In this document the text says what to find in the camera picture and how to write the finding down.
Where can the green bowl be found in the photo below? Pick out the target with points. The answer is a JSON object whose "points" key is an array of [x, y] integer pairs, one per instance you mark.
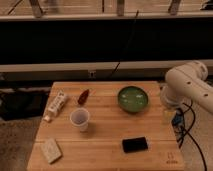
{"points": [[132, 99]]}

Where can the beige sponge block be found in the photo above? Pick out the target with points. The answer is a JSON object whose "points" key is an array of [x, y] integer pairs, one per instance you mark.
{"points": [[51, 150]]}

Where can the white toothpaste tube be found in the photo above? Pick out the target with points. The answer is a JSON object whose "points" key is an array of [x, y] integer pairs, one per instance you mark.
{"points": [[56, 106]]}

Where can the red chili pepper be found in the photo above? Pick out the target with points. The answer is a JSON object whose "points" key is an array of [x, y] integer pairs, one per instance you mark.
{"points": [[83, 97]]}

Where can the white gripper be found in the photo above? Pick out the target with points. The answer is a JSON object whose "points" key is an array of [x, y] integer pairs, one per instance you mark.
{"points": [[168, 115]]}

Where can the wall outlet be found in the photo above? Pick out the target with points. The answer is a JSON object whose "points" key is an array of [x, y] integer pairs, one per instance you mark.
{"points": [[92, 74]]}

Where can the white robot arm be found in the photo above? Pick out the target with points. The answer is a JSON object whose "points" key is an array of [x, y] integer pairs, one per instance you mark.
{"points": [[185, 81]]}

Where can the blue power adapter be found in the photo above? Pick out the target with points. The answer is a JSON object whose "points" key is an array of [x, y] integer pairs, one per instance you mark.
{"points": [[177, 123]]}

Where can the black eraser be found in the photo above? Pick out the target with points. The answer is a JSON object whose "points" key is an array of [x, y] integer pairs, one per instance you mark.
{"points": [[134, 144]]}

